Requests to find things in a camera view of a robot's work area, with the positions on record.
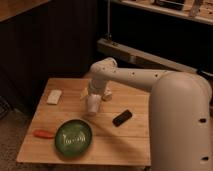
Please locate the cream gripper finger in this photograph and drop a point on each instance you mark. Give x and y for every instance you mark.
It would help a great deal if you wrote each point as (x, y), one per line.
(84, 94)
(107, 96)

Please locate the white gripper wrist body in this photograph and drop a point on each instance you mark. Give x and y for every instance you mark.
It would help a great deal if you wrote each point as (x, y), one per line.
(97, 86)

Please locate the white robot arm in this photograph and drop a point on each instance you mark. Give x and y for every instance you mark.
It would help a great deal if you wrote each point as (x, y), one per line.
(179, 113)

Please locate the green ceramic bowl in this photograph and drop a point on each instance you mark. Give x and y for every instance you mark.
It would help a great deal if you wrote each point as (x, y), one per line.
(73, 138)

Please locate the black rectangular object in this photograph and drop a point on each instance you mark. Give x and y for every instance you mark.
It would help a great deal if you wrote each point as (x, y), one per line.
(121, 118)

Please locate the wooden table board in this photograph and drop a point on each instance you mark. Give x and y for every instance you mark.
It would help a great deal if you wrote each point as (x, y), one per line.
(127, 144)

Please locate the grey metal beam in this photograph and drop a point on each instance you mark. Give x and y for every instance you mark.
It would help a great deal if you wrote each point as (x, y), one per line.
(141, 58)

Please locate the orange carrot toy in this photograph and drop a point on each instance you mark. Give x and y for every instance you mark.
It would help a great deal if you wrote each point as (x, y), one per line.
(43, 134)

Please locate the metal pole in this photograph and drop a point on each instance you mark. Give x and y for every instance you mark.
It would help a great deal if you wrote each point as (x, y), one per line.
(109, 20)

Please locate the wooden shelf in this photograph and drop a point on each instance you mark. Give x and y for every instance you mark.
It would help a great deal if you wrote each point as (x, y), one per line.
(200, 11)

